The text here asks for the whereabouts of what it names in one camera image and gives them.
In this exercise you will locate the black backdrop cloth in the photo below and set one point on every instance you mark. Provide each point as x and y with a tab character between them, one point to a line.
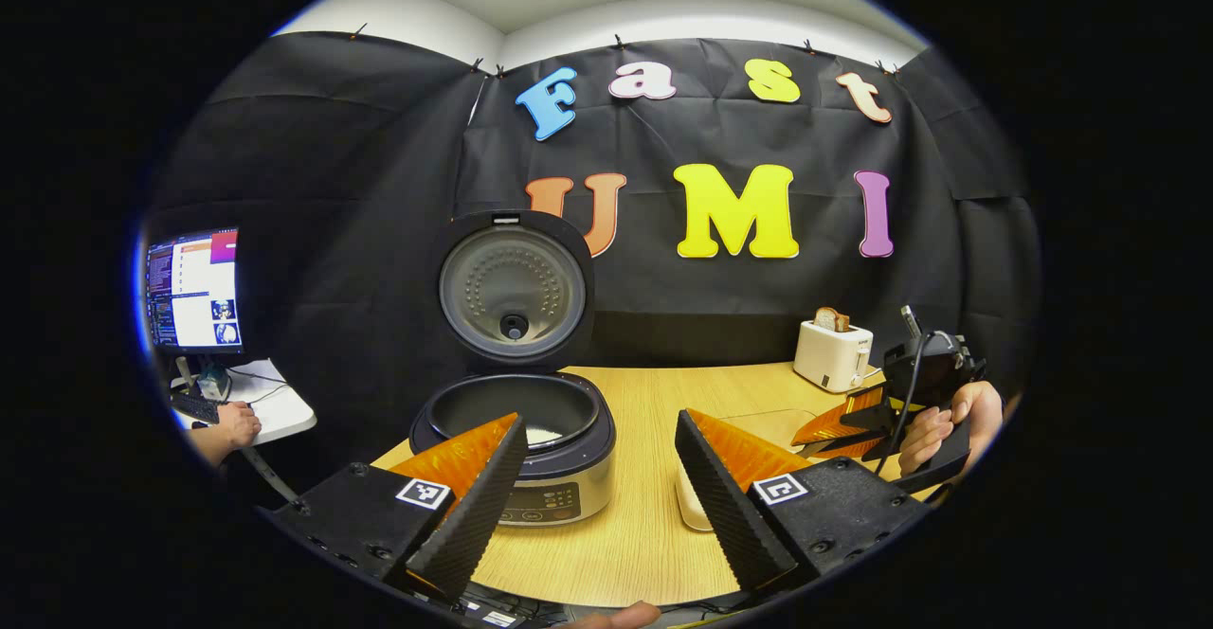
758	297

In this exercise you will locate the toast bread slice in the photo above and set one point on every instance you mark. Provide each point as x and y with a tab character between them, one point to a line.
832	319

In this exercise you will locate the clear plastic rice container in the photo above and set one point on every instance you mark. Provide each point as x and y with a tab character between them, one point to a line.
758	425

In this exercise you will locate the computer monitor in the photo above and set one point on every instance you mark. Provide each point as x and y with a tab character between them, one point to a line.
194	293

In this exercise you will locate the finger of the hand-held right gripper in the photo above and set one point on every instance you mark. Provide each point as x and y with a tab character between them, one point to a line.
834	423
853	447

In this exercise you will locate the white side table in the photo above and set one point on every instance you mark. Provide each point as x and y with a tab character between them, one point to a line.
280	411

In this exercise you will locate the white toaster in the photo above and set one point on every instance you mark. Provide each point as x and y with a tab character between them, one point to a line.
829	354

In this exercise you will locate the black rice cooker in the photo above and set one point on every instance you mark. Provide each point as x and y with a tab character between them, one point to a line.
516	288

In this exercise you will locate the black keyboard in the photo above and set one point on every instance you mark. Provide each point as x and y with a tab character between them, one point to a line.
194	408

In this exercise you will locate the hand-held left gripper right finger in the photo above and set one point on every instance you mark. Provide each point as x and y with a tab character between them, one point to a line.
725	506

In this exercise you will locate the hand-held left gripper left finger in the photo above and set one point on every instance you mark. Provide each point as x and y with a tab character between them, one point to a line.
474	515

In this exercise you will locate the small teal box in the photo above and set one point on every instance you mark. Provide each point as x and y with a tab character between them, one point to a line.
214	383

